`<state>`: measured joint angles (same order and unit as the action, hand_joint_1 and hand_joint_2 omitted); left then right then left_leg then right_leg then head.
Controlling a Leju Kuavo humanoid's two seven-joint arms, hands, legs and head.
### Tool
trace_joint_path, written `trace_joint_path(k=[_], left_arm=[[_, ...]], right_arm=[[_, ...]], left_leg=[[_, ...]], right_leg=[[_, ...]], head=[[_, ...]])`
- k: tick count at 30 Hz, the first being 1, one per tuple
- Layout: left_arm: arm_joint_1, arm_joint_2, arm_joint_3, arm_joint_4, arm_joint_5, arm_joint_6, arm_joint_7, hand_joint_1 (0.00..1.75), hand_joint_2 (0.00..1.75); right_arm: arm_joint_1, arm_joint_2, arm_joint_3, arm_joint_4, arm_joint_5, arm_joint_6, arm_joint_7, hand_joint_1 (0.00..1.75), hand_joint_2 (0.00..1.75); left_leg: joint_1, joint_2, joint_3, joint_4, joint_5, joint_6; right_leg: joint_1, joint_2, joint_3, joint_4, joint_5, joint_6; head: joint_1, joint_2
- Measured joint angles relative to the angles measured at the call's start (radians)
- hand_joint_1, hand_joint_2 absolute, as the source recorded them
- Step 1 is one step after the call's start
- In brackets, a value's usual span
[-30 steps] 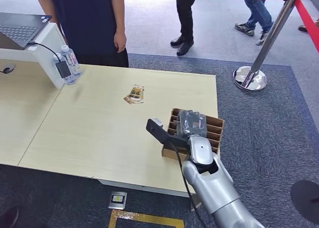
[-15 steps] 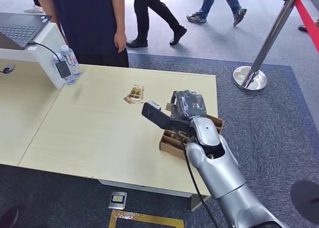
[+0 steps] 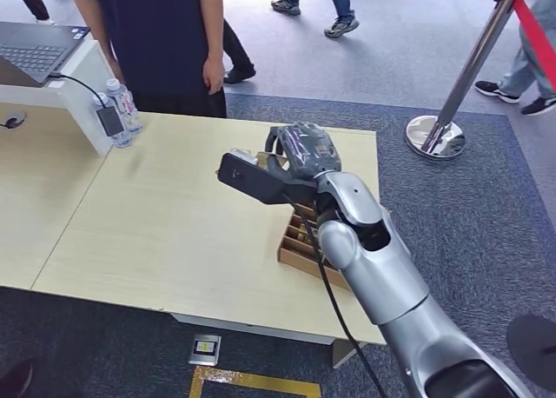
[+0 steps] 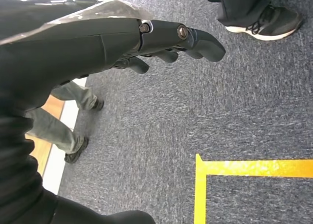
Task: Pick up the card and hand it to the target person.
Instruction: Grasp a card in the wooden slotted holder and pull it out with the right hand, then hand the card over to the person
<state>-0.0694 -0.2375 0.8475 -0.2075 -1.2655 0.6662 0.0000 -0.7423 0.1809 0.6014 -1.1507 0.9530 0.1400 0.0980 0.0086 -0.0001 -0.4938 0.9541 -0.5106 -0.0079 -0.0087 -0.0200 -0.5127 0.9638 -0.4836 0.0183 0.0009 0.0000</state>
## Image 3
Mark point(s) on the white desk riser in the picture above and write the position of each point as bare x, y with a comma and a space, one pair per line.
82, 96

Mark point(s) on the person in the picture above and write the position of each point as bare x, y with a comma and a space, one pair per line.
156, 44

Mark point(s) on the clear water bottle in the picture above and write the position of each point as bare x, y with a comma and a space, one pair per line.
122, 140
127, 104

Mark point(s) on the dark blue carpet mat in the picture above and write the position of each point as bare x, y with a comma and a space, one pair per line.
456, 211

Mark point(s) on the person's right hand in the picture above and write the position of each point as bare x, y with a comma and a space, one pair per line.
116, 72

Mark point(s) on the black round floor base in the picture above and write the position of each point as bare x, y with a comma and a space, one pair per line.
532, 352

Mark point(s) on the bystander in blue jeans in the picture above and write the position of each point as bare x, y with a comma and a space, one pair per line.
341, 15

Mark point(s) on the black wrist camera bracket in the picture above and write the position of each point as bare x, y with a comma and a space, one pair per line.
256, 182

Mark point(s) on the chrome stanchion post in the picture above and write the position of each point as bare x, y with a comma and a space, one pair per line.
473, 58

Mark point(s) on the chrome stanchion base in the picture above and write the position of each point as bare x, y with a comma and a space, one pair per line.
452, 141

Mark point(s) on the slotted cardboard card box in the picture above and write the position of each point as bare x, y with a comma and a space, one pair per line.
299, 251

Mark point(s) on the bystander with brown shoe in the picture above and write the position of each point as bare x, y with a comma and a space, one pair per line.
30, 1

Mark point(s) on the black rounded object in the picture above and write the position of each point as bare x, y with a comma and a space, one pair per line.
15, 381

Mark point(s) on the bystander in light jeans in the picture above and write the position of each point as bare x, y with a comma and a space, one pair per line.
526, 67

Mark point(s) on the bystander in dark trousers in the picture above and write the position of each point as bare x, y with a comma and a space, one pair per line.
237, 56

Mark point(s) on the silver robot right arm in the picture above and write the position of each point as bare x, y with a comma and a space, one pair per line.
391, 280

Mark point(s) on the silver floor socket plate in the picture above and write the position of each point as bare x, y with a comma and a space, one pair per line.
205, 349

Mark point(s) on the short red barrier belt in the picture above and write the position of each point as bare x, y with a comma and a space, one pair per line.
539, 41

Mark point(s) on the black power adapter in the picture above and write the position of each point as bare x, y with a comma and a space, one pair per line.
110, 121

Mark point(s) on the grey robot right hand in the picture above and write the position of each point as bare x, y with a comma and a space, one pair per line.
306, 151

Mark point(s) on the person's left hand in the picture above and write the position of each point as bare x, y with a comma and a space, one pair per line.
213, 74

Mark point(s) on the dark grey laptop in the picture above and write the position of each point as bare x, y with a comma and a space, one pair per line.
32, 50

